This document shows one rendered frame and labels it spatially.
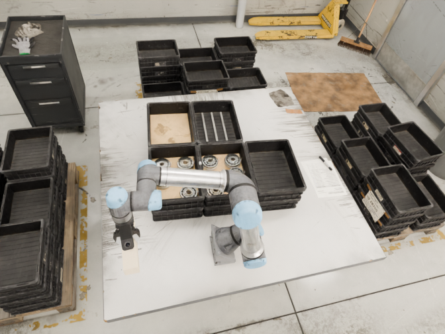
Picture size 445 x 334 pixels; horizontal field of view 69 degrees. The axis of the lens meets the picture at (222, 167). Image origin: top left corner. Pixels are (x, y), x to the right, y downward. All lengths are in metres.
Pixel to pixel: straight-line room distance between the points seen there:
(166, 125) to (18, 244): 1.17
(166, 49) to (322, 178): 2.15
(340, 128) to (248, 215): 2.30
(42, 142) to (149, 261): 1.39
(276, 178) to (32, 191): 1.73
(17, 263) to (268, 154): 1.66
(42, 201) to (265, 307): 1.77
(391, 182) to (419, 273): 0.79
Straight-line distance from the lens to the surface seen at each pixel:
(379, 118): 3.57
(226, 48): 3.70
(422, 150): 3.29
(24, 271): 2.26
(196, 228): 1.94
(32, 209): 2.59
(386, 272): 3.03
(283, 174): 2.08
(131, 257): 1.44
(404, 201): 2.81
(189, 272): 1.83
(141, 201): 1.19
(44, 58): 2.94
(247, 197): 1.27
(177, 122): 2.28
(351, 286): 2.84
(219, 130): 2.24
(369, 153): 3.15
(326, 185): 2.30
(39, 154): 2.73
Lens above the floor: 2.42
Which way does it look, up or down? 52 degrees down
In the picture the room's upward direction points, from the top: 9 degrees clockwise
